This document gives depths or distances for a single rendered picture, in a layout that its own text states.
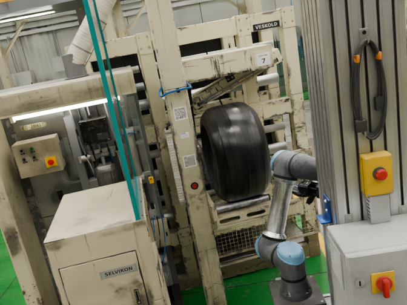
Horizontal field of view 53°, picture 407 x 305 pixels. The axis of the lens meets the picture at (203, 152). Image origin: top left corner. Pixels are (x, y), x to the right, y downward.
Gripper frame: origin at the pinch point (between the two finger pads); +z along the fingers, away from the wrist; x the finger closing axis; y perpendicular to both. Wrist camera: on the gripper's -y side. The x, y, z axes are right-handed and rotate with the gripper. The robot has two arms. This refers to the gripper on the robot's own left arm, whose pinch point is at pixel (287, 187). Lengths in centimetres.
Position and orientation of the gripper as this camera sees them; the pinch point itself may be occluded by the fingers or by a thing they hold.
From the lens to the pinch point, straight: 240.0
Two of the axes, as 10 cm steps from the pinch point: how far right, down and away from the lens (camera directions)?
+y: -2.9, -7.5, -5.9
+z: -7.9, -1.6, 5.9
